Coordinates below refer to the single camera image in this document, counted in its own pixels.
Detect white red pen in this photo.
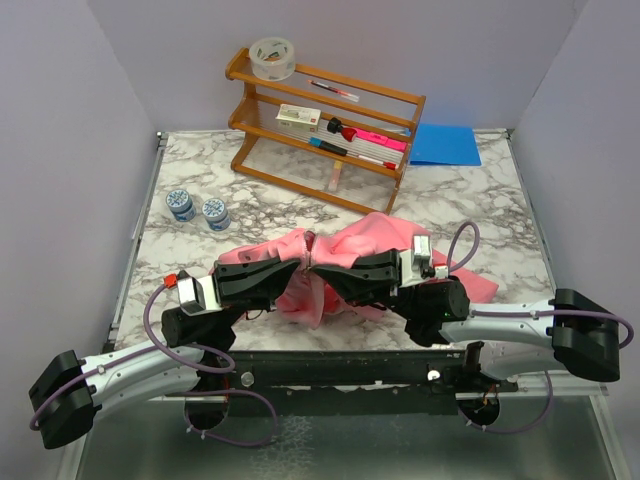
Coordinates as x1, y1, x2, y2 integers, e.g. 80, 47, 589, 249
346, 154, 397, 171

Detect white staples box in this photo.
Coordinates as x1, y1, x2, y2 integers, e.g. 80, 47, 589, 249
276, 104, 321, 132

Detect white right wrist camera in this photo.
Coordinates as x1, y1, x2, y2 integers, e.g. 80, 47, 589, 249
399, 235, 449, 288

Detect black metal base rail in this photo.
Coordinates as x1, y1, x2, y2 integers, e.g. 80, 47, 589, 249
188, 343, 518, 416

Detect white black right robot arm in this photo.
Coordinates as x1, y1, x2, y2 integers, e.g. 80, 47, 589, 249
311, 249, 621, 391

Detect blue folder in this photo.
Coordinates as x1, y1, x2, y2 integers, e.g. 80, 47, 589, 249
409, 123, 482, 167

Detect pink zip jacket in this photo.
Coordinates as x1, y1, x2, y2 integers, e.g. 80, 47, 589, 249
215, 211, 501, 330

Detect red clear pen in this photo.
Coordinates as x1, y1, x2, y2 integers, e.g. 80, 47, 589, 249
308, 80, 360, 103

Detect yellow pink glue stick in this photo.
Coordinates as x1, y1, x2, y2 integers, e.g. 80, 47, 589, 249
327, 161, 343, 192

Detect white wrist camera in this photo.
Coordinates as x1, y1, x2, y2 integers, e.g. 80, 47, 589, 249
163, 271, 223, 316
399, 235, 449, 288

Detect clear tape roll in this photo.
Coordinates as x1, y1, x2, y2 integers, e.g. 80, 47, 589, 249
249, 37, 296, 82

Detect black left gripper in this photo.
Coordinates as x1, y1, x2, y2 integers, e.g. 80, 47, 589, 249
207, 254, 299, 332

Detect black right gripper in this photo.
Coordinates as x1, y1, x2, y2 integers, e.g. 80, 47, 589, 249
313, 249, 422, 321

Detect wooden three-tier shelf rack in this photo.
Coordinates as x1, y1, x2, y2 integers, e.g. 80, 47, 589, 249
225, 48, 426, 214

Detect blue black marker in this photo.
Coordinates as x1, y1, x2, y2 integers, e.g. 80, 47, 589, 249
308, 137, 348, 157

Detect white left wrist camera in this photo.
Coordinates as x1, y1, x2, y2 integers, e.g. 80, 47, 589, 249
163, 271, 223, 316

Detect pink highlighter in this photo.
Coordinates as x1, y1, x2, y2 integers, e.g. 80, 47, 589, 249
355, 128, 407, 152

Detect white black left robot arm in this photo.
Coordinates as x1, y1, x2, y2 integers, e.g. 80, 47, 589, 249
29, 257, 300, 450

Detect blue white paint jar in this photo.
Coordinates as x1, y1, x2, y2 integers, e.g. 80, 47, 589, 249
166, 189, 196, 222
202, 198, 231, 231

